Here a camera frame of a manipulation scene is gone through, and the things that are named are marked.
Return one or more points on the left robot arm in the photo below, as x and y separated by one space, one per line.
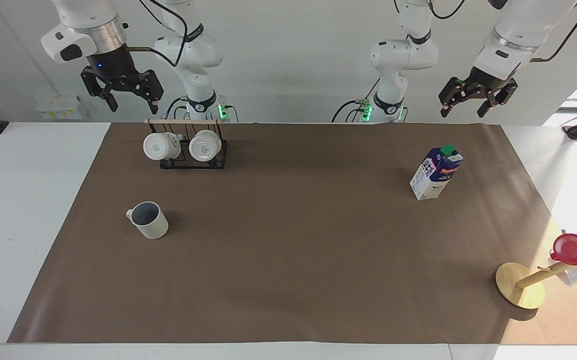
401 55

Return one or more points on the blue and white milk carton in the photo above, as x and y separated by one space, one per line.
431 177

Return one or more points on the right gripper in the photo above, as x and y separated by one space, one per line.
113 62

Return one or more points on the wooden mug tree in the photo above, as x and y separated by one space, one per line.
518 285

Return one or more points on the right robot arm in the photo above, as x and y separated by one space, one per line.
196 55

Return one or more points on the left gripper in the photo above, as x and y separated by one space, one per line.
492 80

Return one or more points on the grey mug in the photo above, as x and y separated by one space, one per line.
152 225

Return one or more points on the white cup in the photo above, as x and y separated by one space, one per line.
576 275

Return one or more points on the white mug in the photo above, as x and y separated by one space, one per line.
204 146
158 146

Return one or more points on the white wall socket box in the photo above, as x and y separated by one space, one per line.
61 107

